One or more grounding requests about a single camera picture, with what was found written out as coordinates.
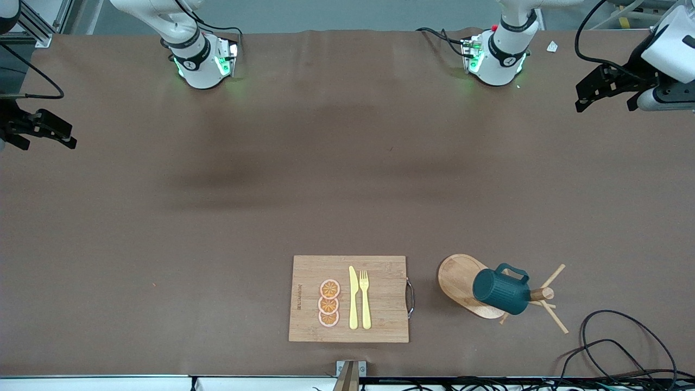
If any yellow plastic fork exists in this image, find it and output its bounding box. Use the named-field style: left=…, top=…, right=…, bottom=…
left=359, top=270, right=372, bottom=330

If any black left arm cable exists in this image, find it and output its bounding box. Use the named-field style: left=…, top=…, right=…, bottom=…
left=574, top=0, right=660, bottom=82

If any wooden mug tree stand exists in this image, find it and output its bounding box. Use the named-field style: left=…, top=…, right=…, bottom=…
left=438, top=254, right=570, bottom=335

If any black right base cable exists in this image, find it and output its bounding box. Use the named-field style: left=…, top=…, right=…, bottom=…
left=187, top=0, right=243, bottom=41

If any bamboo cutting board metal handle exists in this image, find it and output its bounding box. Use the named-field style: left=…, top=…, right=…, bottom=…
left=288, top=255, right=415, bottom=344

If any aluminium frame profile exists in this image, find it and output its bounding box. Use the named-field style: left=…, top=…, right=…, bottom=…
left=0, top=0, right=74, bottom=48

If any black left base cable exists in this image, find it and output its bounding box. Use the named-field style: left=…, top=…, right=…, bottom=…
left=416, top=27, right=469, bottom=58

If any black cable loop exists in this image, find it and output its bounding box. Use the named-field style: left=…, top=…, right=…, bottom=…
left=554, top=310, right=679, bottom=381

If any black base cable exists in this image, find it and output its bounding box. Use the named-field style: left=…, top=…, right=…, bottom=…
left=187, top=0, right=243, bottom=41
left=416, top=27, right=469, bottom=58

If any teal ribbed cup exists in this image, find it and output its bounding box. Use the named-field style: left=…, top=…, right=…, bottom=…
left=472, top=263, right=532, bottom=316

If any yellow plastic knife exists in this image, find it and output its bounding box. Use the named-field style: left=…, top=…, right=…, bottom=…
left=349, top=266, right=359, bottom=330

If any brown table cover sheet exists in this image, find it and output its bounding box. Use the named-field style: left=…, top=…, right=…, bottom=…
left=0, top=27, right=695, bottom=379

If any aluminium post with bracket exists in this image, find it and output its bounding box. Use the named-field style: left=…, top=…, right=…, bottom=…
left=332, top=360, right=367, bottom=391

